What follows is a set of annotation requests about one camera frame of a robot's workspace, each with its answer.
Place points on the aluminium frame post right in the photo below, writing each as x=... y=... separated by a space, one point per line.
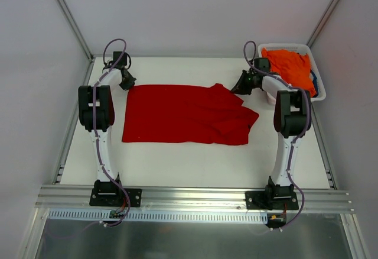
x=331 y=7

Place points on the white slotted cable duct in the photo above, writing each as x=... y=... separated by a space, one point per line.
x=160 y=216

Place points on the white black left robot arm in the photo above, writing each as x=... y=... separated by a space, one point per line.
x=97 y=116

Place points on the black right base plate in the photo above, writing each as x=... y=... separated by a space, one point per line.
x=261 y=200

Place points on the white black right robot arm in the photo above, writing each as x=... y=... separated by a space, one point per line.
x=291 y=121

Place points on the white plastic laundry basket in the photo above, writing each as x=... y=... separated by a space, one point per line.
x=303 y=50

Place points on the aluminium mounting rail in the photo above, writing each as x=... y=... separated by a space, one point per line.
x=192 y=199

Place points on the aluminium frame post left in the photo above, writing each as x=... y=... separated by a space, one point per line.
x=64 y=8

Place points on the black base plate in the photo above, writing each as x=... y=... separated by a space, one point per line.
x=114 y=197
x=261 y=200

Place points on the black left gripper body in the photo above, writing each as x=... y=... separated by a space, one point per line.
x=127 y=81

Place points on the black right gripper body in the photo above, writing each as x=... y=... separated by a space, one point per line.
x=243 y=81

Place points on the blue t shirt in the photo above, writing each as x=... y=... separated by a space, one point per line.
x=313 y=90

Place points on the aluminium frame post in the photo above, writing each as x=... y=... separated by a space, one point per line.
x=331 y=7
x=64 y=8

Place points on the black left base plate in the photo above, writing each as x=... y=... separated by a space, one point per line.
x=114 y=197

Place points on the red polo shirt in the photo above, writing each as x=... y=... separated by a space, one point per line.
x=185 y=113

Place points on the orange t shirt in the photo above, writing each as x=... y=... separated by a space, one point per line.
x=293 y=68

